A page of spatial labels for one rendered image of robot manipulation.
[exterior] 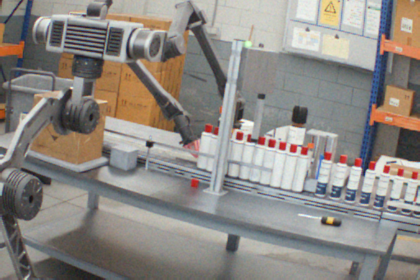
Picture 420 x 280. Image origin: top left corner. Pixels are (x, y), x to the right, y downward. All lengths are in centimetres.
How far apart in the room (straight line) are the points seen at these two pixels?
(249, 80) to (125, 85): 376
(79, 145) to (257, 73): 84
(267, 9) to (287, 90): 92
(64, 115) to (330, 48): 495
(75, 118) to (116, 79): 400
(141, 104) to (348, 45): 227
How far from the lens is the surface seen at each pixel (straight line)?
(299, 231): 276
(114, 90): 675
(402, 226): 306
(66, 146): 316
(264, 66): 305
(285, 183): 315
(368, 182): 307
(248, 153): 319
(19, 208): 241
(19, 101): 552
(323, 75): 755
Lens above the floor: 166
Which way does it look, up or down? 10 degrees down
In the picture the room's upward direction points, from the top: 9 degrees clockwise
